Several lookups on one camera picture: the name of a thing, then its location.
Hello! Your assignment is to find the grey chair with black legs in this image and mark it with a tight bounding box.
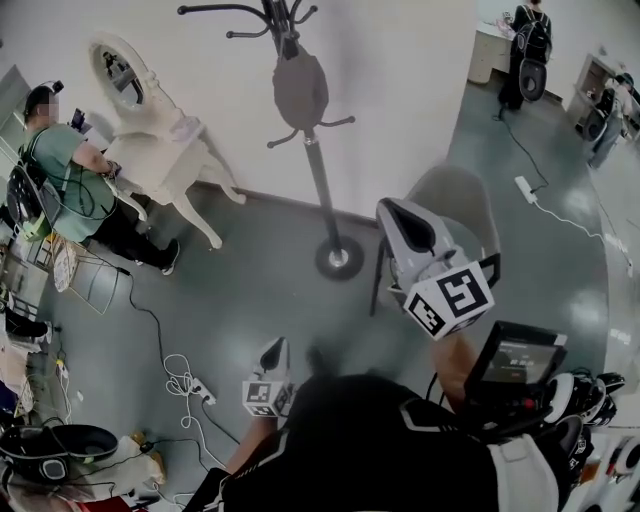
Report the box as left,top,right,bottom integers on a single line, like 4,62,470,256
369,164,502,317

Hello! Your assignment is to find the white shoulder strap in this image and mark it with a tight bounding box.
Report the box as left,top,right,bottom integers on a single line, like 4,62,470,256
487,432,559,512

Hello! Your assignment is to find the white power strip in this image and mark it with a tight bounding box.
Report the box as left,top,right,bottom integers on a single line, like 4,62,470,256
192,378,217,406
514,174,539,205

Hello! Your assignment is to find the person's left forearm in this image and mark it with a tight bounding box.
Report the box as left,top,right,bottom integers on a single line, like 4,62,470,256
224,414,281,476

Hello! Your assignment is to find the pale purple packet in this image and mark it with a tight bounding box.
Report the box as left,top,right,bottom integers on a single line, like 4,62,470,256
169,114,201,141

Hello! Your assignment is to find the small black monitor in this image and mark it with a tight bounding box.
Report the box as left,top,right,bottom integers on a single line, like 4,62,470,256
462,320,569,416

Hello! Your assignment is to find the white dressing table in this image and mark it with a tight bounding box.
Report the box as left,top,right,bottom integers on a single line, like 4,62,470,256
102,107,247,250

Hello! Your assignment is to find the white shelf with devices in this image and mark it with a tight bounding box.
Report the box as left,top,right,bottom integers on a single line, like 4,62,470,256
589,429,640,512

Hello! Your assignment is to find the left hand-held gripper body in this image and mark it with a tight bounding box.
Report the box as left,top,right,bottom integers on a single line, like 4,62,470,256
242,369,297,419

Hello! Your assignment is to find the white round counter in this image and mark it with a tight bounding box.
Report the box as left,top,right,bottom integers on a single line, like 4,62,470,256
469,22,516,84

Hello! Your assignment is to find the black cable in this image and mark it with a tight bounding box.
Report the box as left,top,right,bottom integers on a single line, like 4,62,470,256
117,267,171,374
494,112,549,194

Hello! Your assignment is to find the black oval backpack pod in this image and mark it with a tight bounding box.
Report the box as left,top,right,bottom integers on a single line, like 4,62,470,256
0,423,119,484

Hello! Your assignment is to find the person's black shirt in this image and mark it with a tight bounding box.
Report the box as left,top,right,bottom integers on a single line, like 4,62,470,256
182,374,591,512

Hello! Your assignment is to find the beige cabinet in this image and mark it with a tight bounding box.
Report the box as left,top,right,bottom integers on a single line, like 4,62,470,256
564,52,619,134

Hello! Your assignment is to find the white patterned cloth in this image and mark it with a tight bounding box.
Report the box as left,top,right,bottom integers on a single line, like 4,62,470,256
52,239,76,294

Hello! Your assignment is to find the coiled white cable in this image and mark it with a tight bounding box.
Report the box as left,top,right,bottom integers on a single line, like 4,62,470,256
163,353,241,501

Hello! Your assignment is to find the gold wire basket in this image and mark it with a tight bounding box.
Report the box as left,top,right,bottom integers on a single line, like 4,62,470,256
52,237,121,316

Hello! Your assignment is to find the white oval mirror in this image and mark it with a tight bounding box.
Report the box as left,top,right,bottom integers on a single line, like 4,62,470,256
88,32,151,112

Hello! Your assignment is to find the grey handbag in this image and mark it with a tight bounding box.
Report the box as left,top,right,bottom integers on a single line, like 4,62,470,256
272,42,330,132

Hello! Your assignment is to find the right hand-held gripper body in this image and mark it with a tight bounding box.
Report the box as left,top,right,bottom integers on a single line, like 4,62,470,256
392,244,495,342

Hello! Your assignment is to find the black metal coat rack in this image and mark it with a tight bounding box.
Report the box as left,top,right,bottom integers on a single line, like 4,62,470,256
177,0,366,279

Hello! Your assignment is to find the person's right forearm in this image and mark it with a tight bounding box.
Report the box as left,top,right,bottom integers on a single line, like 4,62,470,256
429,332,484,416

